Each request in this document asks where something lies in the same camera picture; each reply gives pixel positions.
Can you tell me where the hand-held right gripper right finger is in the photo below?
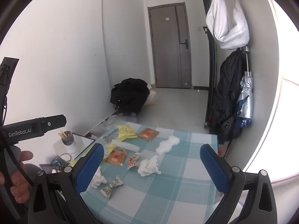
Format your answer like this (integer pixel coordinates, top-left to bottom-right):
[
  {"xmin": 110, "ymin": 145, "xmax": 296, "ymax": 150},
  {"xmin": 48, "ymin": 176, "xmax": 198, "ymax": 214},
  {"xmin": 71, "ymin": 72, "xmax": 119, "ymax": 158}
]
[{"xmin": 200, "ymin": 144, "xmax": 278, "ymax": 224}]

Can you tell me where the white hanging bag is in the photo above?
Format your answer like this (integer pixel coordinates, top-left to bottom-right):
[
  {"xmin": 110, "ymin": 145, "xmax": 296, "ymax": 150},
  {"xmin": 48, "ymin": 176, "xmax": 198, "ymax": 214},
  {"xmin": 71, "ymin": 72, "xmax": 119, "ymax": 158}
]
[{"xmin": 206, "ymin": 0, "xmax": 250, "ymax": 50}]

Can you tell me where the cream cloth bag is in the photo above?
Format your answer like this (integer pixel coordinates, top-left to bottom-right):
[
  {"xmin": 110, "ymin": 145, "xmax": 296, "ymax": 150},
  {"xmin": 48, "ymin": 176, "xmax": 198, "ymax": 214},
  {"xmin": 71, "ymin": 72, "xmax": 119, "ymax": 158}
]
[{"xmin": 146, "ymin": 84, "xmax": 159, "ymax": 105}]

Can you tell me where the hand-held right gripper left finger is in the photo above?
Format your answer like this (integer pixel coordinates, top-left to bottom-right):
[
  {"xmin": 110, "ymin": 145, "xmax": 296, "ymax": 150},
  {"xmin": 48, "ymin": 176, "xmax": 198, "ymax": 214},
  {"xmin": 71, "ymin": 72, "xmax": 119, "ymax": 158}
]
[{"xmin": 28, "ymin": 143, "xmax": 105, "ymax": 224}]

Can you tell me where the teal checked tablecloth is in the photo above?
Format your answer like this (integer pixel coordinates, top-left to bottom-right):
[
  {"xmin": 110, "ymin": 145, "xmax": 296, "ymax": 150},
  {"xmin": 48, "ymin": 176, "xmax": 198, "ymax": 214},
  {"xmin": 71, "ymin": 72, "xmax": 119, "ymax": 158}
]
[{"xmin": 79, "ymin": 121, "xmax": 219, "ymax": 224}]

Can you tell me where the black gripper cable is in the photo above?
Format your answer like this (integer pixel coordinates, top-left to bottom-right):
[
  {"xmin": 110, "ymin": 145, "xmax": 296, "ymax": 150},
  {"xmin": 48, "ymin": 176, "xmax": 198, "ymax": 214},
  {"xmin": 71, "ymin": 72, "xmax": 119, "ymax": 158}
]
[{"xmin": 0, "ymin": 93, "xmax": 36, "ymax": 187}]

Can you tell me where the white foam sheet roll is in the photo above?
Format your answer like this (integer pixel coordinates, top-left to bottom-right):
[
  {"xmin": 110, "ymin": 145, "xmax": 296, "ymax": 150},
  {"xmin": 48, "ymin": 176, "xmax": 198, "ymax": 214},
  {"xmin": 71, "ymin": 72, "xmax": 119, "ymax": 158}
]
[{"xmin": 111, "ymin": 139, "xmax": 139, "ymax": 153}]

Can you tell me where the person's left hand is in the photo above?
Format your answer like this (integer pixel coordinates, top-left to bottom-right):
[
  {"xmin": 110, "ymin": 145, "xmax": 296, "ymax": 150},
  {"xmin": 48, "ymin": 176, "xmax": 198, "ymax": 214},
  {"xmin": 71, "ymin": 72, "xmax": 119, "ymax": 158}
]
[{"xmin": 0, "ymin": 150, "xmax": 34, "ymax": 204}]

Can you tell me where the white grey pen cup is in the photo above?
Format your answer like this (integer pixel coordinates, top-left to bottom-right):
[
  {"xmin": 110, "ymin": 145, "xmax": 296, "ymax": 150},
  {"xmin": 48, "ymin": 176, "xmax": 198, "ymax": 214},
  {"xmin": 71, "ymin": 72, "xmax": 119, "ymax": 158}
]
[{"xmin": 61, "ymin": 131, "xmax": 78, "ymax": 155}]

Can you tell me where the white paper cup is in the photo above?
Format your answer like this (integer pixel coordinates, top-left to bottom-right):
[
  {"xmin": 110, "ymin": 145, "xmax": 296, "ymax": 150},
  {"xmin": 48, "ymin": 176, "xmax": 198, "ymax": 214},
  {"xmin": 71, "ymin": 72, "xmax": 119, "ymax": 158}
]
[{"xmin": 71, "ymin": 133, "xmax": 96, "ymax": 159}]

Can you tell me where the red checkered snack wrapper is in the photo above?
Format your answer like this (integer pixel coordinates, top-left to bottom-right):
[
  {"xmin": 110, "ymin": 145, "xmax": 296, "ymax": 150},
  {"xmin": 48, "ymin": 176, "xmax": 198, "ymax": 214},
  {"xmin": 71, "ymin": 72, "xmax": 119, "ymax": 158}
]
[{"xmin": 127, "ymin": 153, "xmax": 142, "ymax": 170}]

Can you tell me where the grey door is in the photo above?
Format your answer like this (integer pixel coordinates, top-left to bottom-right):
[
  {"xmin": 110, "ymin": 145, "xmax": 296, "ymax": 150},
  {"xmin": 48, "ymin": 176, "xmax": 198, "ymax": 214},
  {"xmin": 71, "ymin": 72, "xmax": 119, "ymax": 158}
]
[{"xmin": 148, "ymin": 3, "xmax": 193, "ymax": 89}]

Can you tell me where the white fluffy foam piece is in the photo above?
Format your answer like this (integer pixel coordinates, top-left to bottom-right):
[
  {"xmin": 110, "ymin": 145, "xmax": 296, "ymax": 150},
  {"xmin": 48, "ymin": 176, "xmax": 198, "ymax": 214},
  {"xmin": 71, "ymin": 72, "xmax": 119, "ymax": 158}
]
[{"xmin": 156, "ymin": 135, "xmax": 180, "ymax": 155}]

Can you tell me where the clear plastic bag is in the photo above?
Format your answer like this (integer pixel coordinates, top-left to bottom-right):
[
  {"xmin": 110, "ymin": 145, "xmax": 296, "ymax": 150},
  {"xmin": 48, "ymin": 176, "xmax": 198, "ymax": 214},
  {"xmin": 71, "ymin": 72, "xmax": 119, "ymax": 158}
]
[{"xmin": 90, "ymin": 119, "xmax": 119, "ymax": 140}]

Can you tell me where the brown snack packet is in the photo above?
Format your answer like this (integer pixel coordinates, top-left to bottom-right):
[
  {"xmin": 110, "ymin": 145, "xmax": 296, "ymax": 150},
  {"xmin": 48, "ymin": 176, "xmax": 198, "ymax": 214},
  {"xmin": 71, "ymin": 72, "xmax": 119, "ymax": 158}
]
[
  {"xmin": 137, "ymin": 127, "xmax": 160, "ymax": 142},
  {"xmin": 106, "ymin": 149, "xmax": 128, "ymax": 166}
]

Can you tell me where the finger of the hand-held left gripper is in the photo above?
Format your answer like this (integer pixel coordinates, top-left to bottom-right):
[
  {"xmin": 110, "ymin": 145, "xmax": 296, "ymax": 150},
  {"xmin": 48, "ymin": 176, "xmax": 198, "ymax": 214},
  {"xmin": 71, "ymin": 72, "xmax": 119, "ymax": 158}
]
[{"xmin": 45, "ymin": 114, "xmax": 67, "ymax": 132}]

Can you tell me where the crumpled white tissue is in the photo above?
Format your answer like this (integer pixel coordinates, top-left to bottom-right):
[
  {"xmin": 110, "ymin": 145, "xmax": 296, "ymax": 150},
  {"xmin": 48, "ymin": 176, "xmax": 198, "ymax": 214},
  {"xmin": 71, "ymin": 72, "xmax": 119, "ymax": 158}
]
[
  {"xmin": 90, "ymin": 166, "xmax": 108, "ymax": 188},
  {"xmin": 137, "ymin": 155, "xmax": 161, "ymax": 176}
]

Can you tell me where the twisted printed snack wrapper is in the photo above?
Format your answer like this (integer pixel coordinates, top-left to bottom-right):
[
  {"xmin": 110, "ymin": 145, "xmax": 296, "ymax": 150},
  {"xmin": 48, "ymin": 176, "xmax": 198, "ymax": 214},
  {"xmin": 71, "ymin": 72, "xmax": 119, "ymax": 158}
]
[{"xmin": 100, "ymin": 176, "xmax": 124, "ymax": 199}]

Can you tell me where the black backpack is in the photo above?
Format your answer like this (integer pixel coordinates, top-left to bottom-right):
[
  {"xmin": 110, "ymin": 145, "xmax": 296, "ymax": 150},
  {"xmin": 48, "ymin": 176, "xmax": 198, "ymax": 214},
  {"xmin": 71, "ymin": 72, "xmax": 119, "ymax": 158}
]
[{"xmin": 211, "ymin": 49, "xmax": 246, "ymax": 145}]

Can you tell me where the black jacket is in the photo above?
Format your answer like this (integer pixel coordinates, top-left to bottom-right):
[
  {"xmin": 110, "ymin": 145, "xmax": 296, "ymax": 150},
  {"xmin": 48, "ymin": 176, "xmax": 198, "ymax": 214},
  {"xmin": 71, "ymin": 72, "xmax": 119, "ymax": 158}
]
[{"xmin": 110, "ymin": 78, "xmax": 150, "ymax": 115}]

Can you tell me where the tangled black cable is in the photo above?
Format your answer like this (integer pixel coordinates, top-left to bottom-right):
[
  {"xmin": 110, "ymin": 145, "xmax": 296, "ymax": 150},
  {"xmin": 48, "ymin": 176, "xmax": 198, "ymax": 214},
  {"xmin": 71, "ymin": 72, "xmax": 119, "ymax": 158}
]
[{"xmin": 51, "ymin": 153, "xmax": 75, "ymax": 171}]

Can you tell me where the silver folded umbrella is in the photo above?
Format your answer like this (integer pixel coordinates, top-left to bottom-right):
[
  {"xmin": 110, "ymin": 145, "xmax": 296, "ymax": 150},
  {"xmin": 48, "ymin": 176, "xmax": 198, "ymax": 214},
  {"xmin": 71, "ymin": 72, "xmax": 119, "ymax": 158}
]
[{"xmin": 235, "ymin": 47, "xmax": 254, "ymax": 127}]

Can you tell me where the yellow plastic bag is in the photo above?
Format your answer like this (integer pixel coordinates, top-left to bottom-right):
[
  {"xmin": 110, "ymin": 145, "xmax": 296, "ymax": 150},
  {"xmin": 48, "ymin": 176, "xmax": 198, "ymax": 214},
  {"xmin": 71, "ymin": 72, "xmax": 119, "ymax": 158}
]
[{"xmin": 102, "ymin": 124, "xmax": 138, "ymax": 155}]

